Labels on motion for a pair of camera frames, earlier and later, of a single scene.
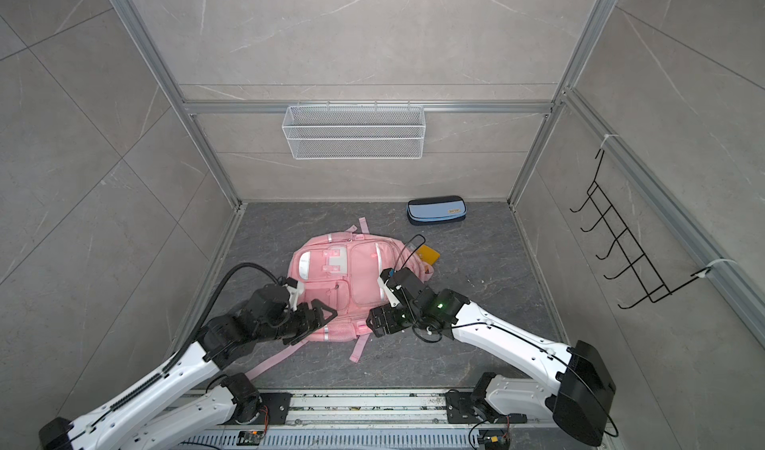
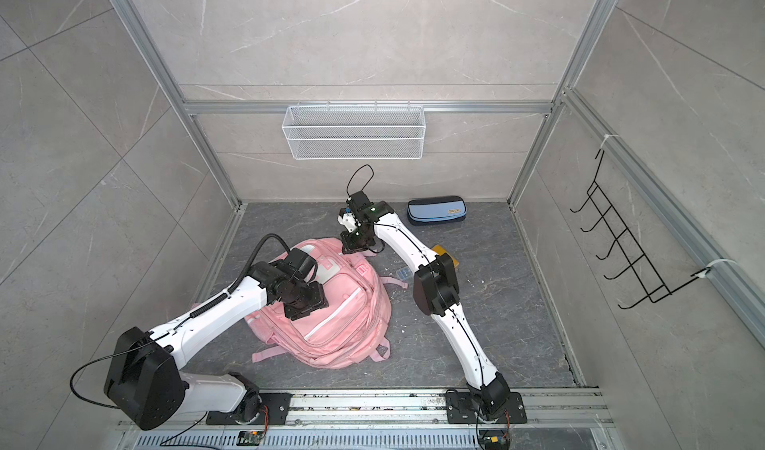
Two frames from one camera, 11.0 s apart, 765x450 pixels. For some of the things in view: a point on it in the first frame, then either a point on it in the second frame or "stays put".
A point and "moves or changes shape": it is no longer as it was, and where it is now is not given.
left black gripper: x=311 y=321 -> x=319 y=302
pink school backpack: x=344 y=270 moves or changes shape
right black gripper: x=390 y=326 -> x=351 y=246
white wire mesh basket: x=354 y=131 stays put
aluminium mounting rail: x=347 y=408 stays put
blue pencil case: x=443 y=209 stays put
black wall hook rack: x=626 y=245 stays put
